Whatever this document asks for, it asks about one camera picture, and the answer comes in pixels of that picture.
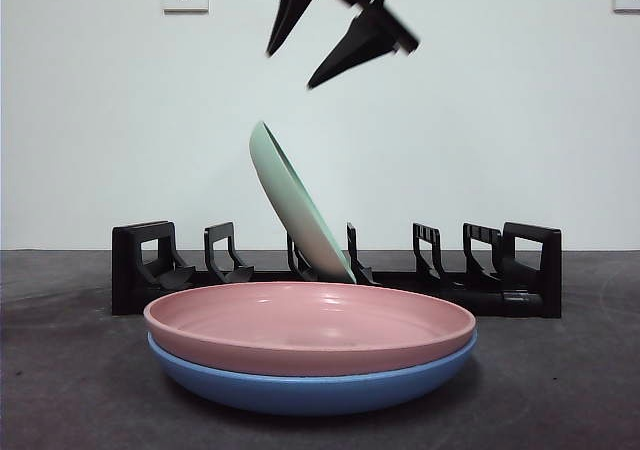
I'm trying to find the green plate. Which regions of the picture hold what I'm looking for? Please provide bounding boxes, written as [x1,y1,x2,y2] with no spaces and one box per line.
[248,120,359,286]

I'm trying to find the black dish rack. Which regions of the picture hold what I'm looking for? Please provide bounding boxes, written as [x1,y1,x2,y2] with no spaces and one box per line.
[110,220,563,320]

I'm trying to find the pink plate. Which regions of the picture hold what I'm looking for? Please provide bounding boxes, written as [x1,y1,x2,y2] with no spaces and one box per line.
[142,280,478,378]

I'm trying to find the blue plate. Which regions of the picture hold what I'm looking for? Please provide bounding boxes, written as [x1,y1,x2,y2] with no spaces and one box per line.
[146,332,479,418]

